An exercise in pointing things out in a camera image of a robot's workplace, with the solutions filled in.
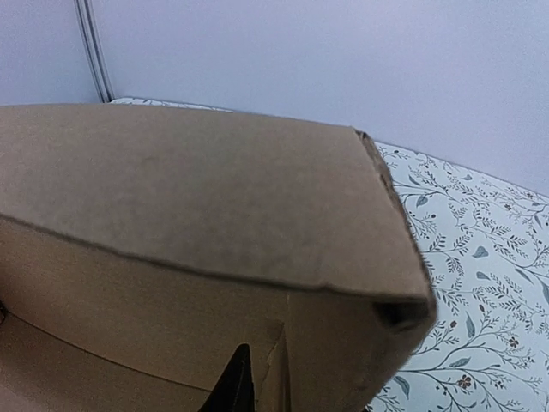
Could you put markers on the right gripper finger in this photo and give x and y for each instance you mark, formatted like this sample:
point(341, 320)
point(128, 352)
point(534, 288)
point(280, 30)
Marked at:
point(234, 390)

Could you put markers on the brown cardboard box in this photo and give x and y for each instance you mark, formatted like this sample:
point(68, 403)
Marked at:
point(140, 246)

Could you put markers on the floral patterned table mat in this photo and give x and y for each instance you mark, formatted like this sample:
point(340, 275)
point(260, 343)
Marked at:
point(485, 243)

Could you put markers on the left aluminium frame post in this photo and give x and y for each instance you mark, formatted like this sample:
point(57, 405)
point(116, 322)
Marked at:
point(92, 48)

